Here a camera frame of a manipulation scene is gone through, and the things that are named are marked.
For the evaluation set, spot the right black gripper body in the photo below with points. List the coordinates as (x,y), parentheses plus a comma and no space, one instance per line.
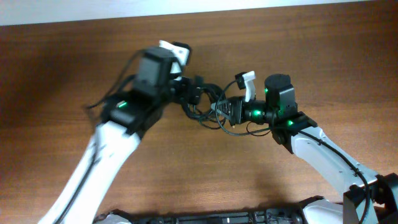
(244,111)

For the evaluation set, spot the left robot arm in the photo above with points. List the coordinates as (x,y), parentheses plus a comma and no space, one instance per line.
(126,117)

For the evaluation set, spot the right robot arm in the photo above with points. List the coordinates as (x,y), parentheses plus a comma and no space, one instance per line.
(368,197)

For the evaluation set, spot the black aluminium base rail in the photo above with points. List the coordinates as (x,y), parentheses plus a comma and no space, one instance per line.
(277,215)

